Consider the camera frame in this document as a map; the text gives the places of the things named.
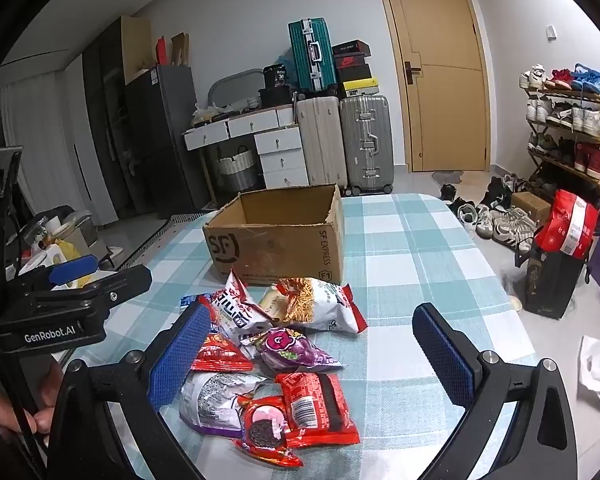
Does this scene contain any small brown cardboard box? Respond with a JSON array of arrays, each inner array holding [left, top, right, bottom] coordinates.
[[511, 191, 552, 223]]

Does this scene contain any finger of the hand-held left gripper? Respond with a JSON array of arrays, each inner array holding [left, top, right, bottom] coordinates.
[[27, 264, 153, 311], [17, 254, 99, 291]]

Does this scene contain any teal suitcase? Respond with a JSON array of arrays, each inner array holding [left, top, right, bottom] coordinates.
[[287, 17, 338, 96]]

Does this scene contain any small white noodle snack packet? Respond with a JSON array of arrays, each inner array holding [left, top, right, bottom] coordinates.
[[211, 268, 281, 343]]

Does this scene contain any white curtain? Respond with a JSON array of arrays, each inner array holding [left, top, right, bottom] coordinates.
[[0, 70, 88, 221]]

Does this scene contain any blue checked tablecloth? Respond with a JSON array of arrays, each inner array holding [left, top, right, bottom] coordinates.
[[62, 192, 551, 480]]

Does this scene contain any black paper bag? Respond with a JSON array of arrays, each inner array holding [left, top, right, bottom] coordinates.
[[515, 247, 588, 320]]

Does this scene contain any large white noodle snack packet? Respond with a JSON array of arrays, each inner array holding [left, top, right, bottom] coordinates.
[[267, 277, 368, 335]]

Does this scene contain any silver purple snack packet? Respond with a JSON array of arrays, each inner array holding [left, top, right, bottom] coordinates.
[[179, 371, 271, 436]]

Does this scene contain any grey suitcase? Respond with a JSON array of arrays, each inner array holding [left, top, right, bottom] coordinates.
[[339, 94, 395, 197]]

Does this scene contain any row of racked shoes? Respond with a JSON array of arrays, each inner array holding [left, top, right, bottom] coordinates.
[[519, 62, 600, 176]]

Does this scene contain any grey trash bin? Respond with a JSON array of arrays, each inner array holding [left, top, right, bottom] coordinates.
[[55, 210, 95, 256]]

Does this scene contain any wooden shoe rack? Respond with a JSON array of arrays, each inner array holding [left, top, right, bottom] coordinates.
[[522, 85, 600, 201]]

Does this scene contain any tan wooden door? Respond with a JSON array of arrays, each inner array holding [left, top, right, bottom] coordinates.
[[371, 0, 492, 173]]

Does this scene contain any black white patterned rug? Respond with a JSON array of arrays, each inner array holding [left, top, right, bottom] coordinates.
[[112, 210, 221, 271]]

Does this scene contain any red barcode snack packet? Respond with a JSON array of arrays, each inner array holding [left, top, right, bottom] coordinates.
[[275, 372, 362, 448]]

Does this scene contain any beige dotted cake packet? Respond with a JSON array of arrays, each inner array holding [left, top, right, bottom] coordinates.
[[256, 282, 293, 325]]

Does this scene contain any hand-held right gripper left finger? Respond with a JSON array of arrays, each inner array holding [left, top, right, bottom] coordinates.
[[47, 301, 231, 480]]

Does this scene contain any beige suitcase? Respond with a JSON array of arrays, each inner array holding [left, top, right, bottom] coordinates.
[[295, 95, 348, 196]]

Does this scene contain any red cookie packet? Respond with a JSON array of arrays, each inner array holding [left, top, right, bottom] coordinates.
[[232, 394, 305, 468]]

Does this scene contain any oval grey mirror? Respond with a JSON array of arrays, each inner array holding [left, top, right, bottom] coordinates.
[[207, 69, 266, 108]]

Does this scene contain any red black shoe box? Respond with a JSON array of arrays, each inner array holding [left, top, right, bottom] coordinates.
[[334, 54, 371, 81]]

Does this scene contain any blue white snack packet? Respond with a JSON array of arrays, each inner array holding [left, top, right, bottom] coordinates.
[[180, 292, 213, 313]]

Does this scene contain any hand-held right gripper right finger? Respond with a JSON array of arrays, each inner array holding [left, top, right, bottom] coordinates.
[[412, 303, 576, 480]]

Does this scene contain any small red snack packet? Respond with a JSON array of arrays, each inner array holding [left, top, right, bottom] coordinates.
[[192, 330, 255, 373]]

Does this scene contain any knotted plastic food bag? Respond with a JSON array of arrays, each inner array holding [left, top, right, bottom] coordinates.
[[192, 102, 218, 128]]

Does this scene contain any red shopping bag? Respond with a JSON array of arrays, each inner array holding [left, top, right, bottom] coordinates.
[[535, 189, 600, 260]]

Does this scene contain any black refrigerator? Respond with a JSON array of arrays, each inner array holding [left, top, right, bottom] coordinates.
[[125, 64, 211, 216]]

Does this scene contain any black tub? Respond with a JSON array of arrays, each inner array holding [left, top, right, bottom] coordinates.
[[262, 64, 293, 90]]

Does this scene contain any white drawer desk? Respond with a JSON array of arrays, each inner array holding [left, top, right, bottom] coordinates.
[[181, 105, 311, 206]]

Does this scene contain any dark wardrobe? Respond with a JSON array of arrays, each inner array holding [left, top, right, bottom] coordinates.
[[82, 16, 153, 226]]

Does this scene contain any pile of loose shoes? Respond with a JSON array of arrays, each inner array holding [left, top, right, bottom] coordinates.
[[440, 175, 541, 253]]

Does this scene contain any woven laundry basket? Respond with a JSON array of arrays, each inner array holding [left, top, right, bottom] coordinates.
[[215, 145, 258, 193]]

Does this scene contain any flat cardboard sheet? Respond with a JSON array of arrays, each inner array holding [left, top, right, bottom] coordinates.
[[120, 15, 153, 86]]

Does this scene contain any brown paper bag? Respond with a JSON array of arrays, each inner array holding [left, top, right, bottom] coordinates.
[[170, 32, 191, 67]]

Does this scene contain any person's left hand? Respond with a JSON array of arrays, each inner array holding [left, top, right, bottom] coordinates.
[[0, 360, 63, 443]]

